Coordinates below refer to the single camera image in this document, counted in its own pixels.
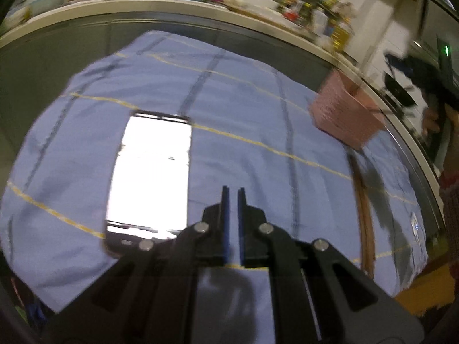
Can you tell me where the blue checked cloth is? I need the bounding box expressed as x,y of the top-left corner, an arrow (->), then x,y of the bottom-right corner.
0,30 -> 431,344

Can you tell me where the person's right hand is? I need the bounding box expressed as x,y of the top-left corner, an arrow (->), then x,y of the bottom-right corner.
422,108 -> 441,136

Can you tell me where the bundle of wooden chopsticks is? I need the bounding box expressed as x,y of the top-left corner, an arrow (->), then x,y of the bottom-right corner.
346,148 -> 377,282

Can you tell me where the pink perforated plastic basket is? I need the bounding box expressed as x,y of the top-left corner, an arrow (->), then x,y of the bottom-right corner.
308,70 -> 386,151

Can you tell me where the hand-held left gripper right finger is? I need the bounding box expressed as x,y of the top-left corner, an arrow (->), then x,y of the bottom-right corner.
237,187 -> 426,344

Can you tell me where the black smartphone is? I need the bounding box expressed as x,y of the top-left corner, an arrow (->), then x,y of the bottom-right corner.
104,110 -> 193,259

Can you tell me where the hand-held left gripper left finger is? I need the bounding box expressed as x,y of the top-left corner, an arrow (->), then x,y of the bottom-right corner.
46,185 -> 231,344

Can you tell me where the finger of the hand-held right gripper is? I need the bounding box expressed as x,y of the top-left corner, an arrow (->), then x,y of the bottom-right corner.
384,73 -> 417,108
384,53 -> 424,80

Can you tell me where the large cooking oil bottle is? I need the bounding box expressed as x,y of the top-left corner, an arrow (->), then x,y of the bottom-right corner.
330,21 -> 355,50

